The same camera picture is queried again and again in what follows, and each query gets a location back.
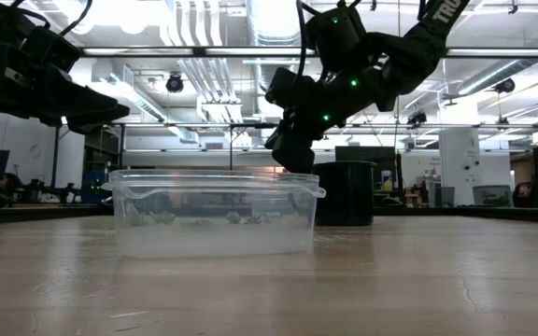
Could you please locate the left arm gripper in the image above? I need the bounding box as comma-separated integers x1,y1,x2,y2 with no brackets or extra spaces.
0,44,131,135

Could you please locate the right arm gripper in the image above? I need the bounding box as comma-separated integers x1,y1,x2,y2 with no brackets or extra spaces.
263,77,347,175

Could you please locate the black enamel mug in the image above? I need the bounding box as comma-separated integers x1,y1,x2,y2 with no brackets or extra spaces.
312,161,376,228

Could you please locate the blue box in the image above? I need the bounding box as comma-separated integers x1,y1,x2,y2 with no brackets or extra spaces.
81,170,110,204

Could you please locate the person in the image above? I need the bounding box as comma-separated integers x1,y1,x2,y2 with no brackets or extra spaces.
0,172,23,197

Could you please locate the rectangular clear plastic container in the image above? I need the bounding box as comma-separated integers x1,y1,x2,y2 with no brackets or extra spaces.
101,168,327,259

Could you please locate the white pillar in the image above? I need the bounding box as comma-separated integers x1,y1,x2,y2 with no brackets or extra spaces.
438,128,482,206

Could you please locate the grey bin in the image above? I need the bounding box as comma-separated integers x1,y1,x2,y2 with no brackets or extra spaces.
472,185,514,208

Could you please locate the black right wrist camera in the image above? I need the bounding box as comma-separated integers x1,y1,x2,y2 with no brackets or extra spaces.
264,67,304,109

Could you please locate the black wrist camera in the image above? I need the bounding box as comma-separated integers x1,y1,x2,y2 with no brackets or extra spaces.
21,25,82,74
264,67,304,109

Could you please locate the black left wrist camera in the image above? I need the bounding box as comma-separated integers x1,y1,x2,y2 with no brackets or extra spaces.
21,25,82,74

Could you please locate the black overhead camera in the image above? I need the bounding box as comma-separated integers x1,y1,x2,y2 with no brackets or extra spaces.
406,110,429,127
493,77,517,95
164,72,185,94

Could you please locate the black left camera cable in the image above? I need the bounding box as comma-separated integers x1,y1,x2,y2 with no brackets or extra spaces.
58,0,93,37

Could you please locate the black camera cable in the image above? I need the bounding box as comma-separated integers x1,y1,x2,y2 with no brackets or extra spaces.
295,0,308,78
58,0,93,37

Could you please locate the black right camera cable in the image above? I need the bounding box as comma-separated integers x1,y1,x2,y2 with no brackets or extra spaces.
295,0,308,78

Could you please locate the silver ventilation duct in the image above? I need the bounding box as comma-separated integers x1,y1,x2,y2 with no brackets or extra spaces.
245,0,304,90

